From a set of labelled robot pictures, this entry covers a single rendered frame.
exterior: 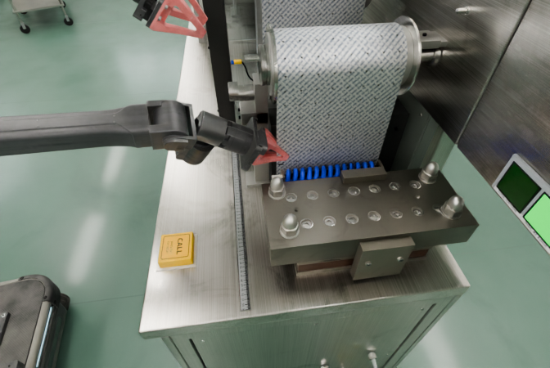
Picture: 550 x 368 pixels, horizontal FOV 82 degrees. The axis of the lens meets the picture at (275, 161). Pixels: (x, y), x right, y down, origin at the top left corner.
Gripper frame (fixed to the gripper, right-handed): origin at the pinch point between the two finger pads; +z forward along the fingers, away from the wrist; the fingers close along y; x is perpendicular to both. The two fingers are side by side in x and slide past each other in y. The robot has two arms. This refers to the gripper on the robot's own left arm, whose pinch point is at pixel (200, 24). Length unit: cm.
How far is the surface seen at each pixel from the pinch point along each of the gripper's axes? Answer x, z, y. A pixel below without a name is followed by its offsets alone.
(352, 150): -1.8, 39.3, 4.5
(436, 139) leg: 9, 71, -11
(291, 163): -12.1, 30.5, 4.8
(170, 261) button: -39.1, 17.5, 18.3
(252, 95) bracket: -6.9, 16.2, -3.1
